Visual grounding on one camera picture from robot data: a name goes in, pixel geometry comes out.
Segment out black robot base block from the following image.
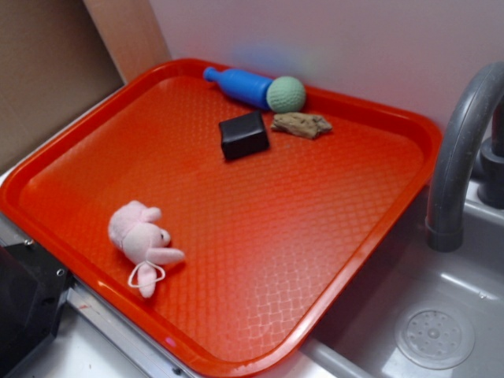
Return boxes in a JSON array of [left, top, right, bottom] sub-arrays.
[[1, 240, 72, 377]]

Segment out green knitted ball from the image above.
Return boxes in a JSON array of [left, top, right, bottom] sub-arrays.
[[266, 76, 306, 113]]

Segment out orange plastic tray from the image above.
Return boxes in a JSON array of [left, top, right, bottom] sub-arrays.
[[1, 59, 442, 377]]

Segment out black rectangular block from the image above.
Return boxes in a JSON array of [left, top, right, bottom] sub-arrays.
[[219, 111, 270, 161]]

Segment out brown driftwood piece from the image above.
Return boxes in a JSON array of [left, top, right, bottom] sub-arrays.
[[271, 112, 333, 140]]

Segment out blue plastic bottle toy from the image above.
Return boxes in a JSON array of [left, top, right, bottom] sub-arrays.
[[203, 67, 273, 110]]

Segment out pink plush bunny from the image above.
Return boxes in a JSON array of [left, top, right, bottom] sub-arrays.
[[108, 201, 185, 298]]

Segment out grey toy faucet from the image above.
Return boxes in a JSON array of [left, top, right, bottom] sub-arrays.
[[425, 61, 503, 252]]

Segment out grey toy sink basin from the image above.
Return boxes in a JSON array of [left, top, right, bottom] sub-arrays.
[[302, 179, 504, 378]]

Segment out brown cardboard panel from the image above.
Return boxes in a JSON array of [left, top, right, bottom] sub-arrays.
[[1, 1, 171, 172]]

